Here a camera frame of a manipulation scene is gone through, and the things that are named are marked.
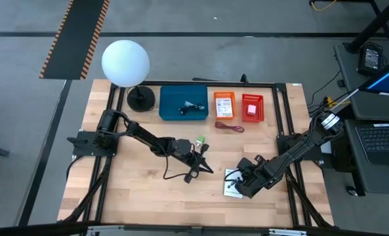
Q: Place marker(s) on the black laptop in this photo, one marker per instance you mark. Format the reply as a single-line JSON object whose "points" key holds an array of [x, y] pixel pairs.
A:
{"points": [[381, 142]]}

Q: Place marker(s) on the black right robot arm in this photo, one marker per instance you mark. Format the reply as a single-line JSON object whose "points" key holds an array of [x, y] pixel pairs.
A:
{"points": [[296, 150]]}

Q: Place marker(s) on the black power brick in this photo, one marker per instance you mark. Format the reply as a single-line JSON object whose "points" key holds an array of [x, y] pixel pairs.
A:
{"points": [[371, 59]]}

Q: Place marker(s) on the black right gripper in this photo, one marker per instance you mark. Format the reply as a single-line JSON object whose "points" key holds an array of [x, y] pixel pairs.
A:
{"points": [[256, 177]]}

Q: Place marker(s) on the black striped floor mat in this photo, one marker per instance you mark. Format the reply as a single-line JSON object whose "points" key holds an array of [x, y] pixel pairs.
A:
{"points": [[74, 39]]}

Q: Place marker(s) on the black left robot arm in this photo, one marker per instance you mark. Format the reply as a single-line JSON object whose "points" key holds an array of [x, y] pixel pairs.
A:
{"points": [[148, 139]]}

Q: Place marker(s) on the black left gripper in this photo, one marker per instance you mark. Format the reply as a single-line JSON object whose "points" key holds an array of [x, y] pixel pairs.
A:
{"points": [[184, 149]]}

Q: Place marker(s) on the white printed card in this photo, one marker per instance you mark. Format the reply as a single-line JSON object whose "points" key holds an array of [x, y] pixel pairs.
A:
{"points": [[224, 107]]}

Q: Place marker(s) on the pink cube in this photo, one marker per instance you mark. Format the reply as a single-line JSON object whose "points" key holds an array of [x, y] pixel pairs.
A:
{"points": [[251, 109]]}

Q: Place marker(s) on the black desk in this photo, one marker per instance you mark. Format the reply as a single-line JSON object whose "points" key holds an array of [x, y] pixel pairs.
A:
{"points": [[348, 85]]}

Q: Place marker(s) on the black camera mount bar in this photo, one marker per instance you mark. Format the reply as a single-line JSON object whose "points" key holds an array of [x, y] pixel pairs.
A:
{"points": [[33, 229]]}

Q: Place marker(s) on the orange plastic basket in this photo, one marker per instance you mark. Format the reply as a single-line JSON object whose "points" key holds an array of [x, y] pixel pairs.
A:
{"points": [[214, 111]]}

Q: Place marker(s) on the black desk stand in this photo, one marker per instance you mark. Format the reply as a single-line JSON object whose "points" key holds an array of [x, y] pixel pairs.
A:
{"points": [[374, 26]]}

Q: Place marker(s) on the black aluminium table frame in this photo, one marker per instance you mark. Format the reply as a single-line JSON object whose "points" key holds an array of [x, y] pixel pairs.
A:
{"points": [[281, 108]]}

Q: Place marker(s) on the white globe lamp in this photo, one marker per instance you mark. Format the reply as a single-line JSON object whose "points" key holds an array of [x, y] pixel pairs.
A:
{"points": [[125, 62]]}

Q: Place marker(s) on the white green acer box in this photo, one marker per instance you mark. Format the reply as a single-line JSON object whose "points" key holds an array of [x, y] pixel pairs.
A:
{"points": [[230, 193]]}

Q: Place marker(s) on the blue plastic bin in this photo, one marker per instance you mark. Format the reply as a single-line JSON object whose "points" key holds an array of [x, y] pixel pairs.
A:
{"points": [[171, 98]]}

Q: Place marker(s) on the red plastic basket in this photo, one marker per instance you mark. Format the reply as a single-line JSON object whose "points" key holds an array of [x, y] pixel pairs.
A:
{"points": [[259, 113]]}

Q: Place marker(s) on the green white charger cube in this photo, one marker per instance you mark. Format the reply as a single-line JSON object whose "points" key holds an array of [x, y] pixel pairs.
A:
{"points": [[199, 141]]}

